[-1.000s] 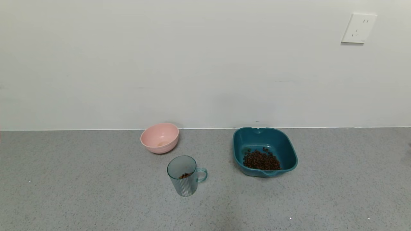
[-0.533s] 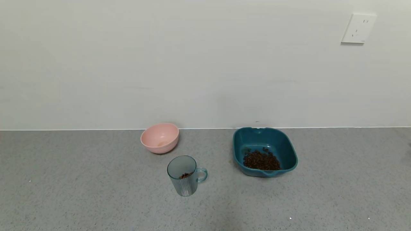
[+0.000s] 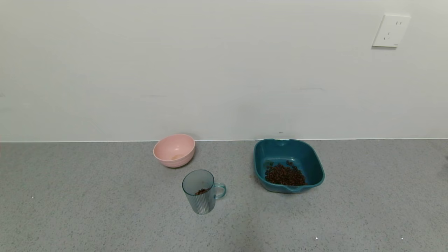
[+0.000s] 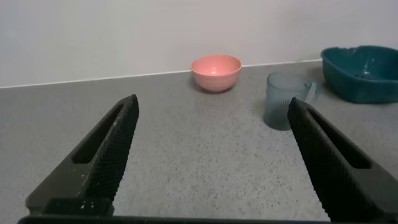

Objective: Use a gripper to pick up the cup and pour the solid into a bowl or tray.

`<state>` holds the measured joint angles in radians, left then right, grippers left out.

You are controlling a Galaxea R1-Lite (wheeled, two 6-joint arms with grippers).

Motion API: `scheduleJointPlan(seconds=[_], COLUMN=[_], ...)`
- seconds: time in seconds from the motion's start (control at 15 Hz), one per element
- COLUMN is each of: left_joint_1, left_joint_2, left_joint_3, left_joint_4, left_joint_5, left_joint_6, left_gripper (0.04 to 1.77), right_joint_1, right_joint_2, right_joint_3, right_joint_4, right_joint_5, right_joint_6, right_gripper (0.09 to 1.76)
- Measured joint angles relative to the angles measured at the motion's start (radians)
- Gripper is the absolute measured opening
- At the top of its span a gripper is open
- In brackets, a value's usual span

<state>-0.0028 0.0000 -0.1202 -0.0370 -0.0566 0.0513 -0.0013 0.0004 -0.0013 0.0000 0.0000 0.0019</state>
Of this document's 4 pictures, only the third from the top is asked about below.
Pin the pink plastic bowl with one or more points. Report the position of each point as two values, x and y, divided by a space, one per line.
173 150

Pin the teal square plastic basin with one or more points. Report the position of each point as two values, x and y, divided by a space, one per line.
301 154

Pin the brown solid pellets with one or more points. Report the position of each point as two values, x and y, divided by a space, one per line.
285 175
202 191

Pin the white wall socket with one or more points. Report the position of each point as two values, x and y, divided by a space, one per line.
391 30

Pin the transparent teal ribbed cup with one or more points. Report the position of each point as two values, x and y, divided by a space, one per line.
203 203

